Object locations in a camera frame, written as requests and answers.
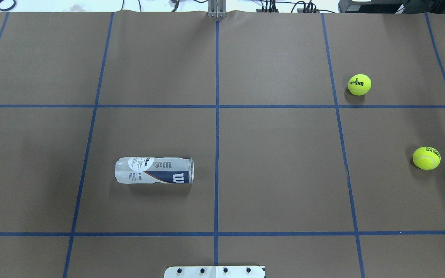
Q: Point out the clear tennis ball can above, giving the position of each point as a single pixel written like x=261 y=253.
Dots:
x=152 y=170

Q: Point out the tennis ball with Wilson print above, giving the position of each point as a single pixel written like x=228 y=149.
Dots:
x=359 y=85

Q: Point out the tennis ball with Roland Garros print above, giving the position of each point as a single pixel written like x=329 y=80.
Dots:
x=426 y=158

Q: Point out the black box with label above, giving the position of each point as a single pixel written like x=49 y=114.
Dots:
x=369 y=6

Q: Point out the aluminium frame post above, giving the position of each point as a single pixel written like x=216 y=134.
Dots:
x=217 y=9

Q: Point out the white central pedestal column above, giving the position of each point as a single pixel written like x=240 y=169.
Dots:
x=251 y=271

